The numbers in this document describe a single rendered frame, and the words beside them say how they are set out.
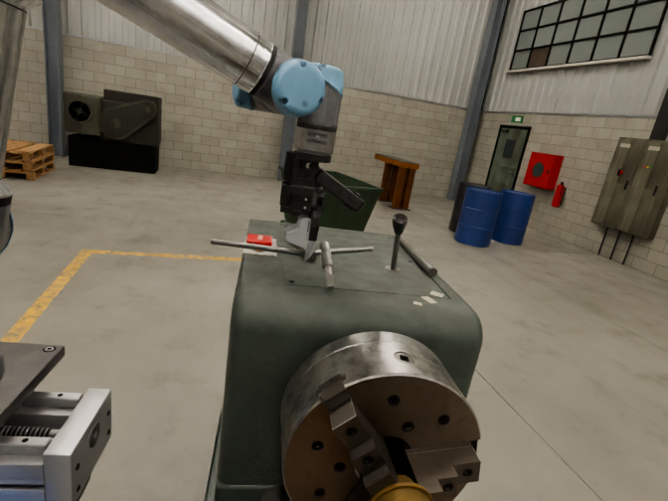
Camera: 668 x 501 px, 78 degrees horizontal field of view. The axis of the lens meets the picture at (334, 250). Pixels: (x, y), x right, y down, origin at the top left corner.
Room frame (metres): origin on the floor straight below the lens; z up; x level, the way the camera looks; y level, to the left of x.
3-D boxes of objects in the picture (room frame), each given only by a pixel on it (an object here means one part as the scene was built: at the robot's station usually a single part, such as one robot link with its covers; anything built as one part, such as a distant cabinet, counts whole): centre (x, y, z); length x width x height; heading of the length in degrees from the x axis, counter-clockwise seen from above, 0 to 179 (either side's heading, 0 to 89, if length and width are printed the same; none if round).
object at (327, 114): (0.80, 0.07, 1.60); 0.09 x 0.08 x 0.11; 117
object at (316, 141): (0.80, 0.07, 1.52); 0.08 x 0.08 x 0.05
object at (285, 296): (0.96, -0.03, 1.06); 0.59 x 0.48 x 0.39; 10
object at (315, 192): (0.80, 0.08, 1.44); 0.09 x 0.08 x 0.12; 100
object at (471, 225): (6.80, -2.26, 0.44); 0.59 x 0.59 x 0.88
